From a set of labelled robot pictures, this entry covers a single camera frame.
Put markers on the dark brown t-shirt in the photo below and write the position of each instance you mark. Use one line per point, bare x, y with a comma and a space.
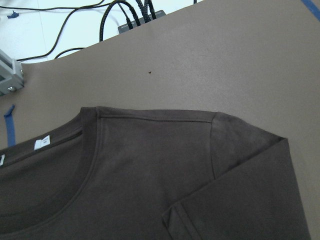
119, 174

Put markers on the aluminium camera post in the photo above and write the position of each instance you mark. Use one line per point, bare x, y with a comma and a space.
11, 74

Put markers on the black usb hub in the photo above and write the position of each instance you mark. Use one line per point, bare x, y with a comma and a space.
124, 28

